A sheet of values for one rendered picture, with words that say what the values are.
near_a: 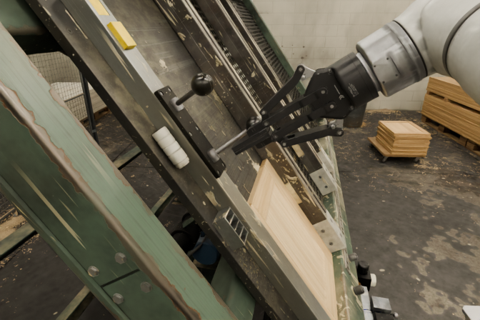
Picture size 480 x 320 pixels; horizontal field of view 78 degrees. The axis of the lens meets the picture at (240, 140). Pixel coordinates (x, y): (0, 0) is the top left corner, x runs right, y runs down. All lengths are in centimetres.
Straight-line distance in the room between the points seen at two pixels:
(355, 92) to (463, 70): 13
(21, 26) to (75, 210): 32
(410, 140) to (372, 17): 287
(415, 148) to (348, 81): 377
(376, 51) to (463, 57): 11
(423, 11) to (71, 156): 44
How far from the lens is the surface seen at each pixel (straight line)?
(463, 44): 38
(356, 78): 44
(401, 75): 44
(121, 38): 59
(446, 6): 43
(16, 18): 61
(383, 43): 44
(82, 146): 39
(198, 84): 48
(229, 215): 61
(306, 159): 135
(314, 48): 602
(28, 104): 39
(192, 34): 91
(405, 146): 410
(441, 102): 570
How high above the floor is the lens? 162
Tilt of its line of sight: 21 degrees down
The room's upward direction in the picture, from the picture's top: straight up
